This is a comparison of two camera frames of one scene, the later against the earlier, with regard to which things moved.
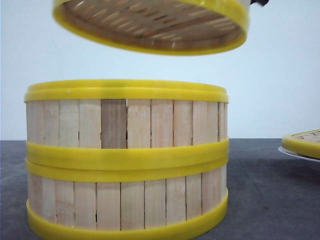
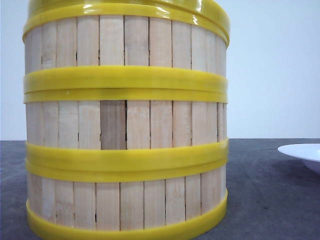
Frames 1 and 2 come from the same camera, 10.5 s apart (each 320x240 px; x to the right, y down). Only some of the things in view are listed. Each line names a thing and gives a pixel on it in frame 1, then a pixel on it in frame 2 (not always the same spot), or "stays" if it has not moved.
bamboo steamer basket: [127, 122] stays
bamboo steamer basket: [156, 27] → [125, 56]
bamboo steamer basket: [125, 199] stays
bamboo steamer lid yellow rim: [306, 143] → [204, 12]
